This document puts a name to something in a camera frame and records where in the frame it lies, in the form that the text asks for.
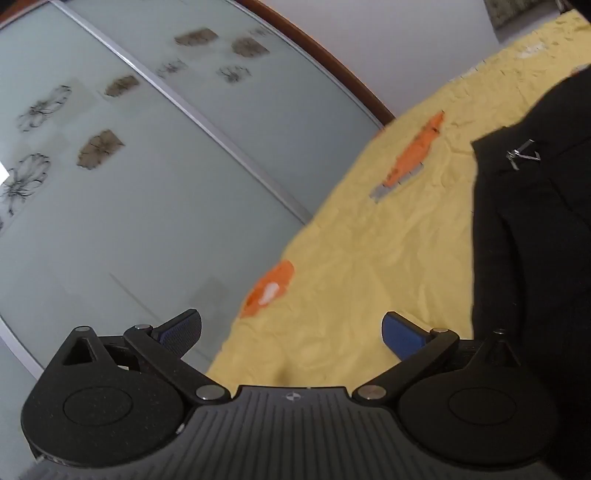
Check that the black pants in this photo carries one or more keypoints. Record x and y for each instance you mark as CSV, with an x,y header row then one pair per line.
x,y
531,258

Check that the yellow bedsheet with orange print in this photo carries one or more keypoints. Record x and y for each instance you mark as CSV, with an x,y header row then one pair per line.
x,y
369,258

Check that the frosted glass floral wardrobe door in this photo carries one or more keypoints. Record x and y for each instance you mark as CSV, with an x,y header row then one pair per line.
x,y
152,194

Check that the olive patterned pillow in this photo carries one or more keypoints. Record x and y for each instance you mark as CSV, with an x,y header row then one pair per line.
x,y
521,11

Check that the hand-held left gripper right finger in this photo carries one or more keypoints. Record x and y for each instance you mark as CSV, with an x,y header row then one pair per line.
x,y
400,337

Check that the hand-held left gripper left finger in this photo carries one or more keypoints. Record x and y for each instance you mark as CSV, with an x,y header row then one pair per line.
x,y
181,330

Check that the brown wooden wardrobe frame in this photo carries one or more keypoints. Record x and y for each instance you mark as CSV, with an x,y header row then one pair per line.
x,y
323,55

